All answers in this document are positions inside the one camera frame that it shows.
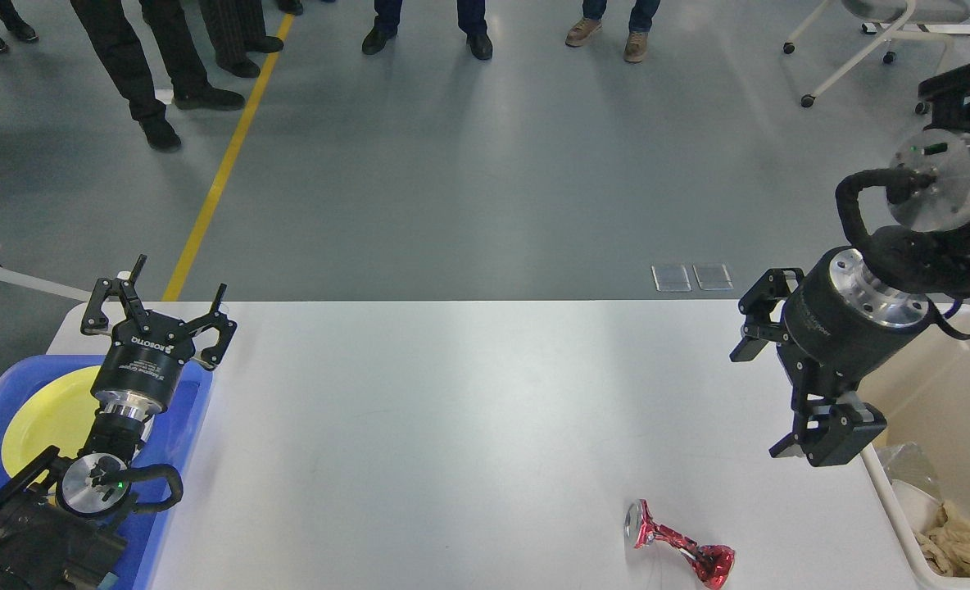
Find white paper cup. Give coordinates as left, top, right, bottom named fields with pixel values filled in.
left=890, top=479, right=941, bottom=533

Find right floor socket plate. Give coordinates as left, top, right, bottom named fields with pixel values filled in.
left=692, top=264, right=733, bottom=291

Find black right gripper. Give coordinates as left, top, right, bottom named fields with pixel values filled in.
left=729, top=247, right=934, bottom=467

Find bystander black trousers left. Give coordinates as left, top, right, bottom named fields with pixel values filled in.
left=70, top=1, right=245, bottom=152

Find bystander black trousers middle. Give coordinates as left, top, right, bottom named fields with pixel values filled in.
left=199, top=1, right=285, bottom=79

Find white waste bin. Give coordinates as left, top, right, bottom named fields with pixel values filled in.
left=858, top=305, right=970, bottom=590

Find yellow plastic plate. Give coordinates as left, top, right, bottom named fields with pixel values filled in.
left=1, top=366, right=99, bottom=477

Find aluminium foil tray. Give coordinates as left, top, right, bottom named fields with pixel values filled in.
left=876, top=442, right=943, bottom=502

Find floor socket plate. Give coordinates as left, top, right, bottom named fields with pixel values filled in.
left=652, top=264, right=692, bottom=293
left=692, top=264, right=733, bottom=291

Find white pink plate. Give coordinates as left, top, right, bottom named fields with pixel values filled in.
left=134, top=415, right=156, bottom=455

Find brown paper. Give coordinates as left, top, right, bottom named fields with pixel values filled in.
left=914, top=501, right=970, bottom=578

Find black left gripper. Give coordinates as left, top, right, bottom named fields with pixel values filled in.
left=80, top=254, right=238, bottom=420

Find bystander brown shoes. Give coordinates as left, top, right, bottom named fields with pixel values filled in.
left=565, top=0, right=662, bottom=64

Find red foil wrapper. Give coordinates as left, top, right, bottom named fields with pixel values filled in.
left=624, top=499, right=736, bottom=589

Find bystander dark blue trousers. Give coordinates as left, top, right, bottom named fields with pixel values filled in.
left=360, top=0, right=495, bottom=61

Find bystander black trousers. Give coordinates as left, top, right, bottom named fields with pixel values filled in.
left=70, top=1, right=245, bottom=152
left=199, top=1, right=285, bottom=79

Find white rolling chair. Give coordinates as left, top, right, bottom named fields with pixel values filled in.
left=800, top=1, right=970, bottom=108

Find left floor socket plate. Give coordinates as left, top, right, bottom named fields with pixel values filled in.
left=652, top=264, right=692, bottom=293

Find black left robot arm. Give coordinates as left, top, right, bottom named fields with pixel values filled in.
left=0, top=256, right=237, bottom=589

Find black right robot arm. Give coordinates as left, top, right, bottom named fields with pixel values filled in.
left=731, top=63, right=970, bottom=467

